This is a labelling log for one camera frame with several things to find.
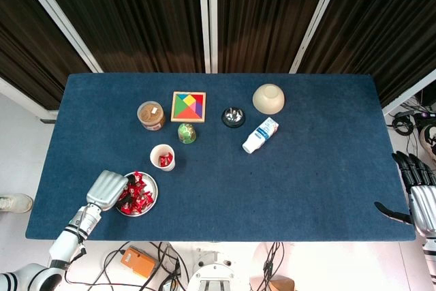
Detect white partition frame post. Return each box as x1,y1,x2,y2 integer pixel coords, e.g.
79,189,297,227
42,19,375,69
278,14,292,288
288,0,349,74
197,0,212,74
0,76,59,121
207,0,219,74
10,0,104,74
381,68,436,117

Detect green painted nesting doll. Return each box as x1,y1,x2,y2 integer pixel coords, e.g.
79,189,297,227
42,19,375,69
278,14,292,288
177,123,198,144

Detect round stainless steel plate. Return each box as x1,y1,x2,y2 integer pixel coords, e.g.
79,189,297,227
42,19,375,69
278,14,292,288
114,171,159,217

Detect white blue bottle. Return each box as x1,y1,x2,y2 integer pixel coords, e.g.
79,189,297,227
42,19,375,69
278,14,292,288
242,117,280,155

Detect dark brown curtain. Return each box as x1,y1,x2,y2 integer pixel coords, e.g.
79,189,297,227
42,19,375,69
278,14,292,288
0,0,92,111
31,0,206,74
295,0,436,108
217,0,330,74

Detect orange control box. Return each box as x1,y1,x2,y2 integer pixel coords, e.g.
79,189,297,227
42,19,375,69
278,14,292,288
121,246,158,279

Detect black floor cable bundle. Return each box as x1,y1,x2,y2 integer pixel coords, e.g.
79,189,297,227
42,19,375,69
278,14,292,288
260,241,285,291
64,241,190,291

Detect silver call bell black base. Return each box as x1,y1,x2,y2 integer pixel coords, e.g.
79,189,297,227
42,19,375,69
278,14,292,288
221,106,246,129

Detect clear plastic jar orange contents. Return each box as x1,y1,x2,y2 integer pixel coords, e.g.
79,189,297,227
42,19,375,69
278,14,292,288
136,100,167,132

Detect white robot torso base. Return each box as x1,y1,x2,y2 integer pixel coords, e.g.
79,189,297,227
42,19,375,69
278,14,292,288
186,249,251,291

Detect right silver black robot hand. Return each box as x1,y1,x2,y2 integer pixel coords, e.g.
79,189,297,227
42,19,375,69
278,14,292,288
373,151,436,239

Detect coiled black cable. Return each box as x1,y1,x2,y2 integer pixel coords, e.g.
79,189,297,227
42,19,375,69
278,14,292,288
391,113,416,137

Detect cream upturned bowl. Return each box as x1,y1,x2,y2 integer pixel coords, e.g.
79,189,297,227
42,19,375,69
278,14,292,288
252,82,286,114

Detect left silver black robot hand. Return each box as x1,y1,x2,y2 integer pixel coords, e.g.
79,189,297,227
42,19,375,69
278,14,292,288
87,170,134,212

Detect blue felt table cloth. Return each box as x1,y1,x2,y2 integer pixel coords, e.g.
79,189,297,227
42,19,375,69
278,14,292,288
25,72,417,243

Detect wooden tangram puzzle tray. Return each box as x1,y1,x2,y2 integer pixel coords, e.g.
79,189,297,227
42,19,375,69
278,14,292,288
170,91,207,123

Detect white sneaker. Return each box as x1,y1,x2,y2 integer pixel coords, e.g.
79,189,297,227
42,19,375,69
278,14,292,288
0,194,34,214

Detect white paper cup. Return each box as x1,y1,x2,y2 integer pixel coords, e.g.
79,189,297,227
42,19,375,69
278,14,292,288
149,143,177,172

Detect brown wooden stool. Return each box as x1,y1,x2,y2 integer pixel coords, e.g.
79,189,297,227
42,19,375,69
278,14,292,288
264,275,296,291

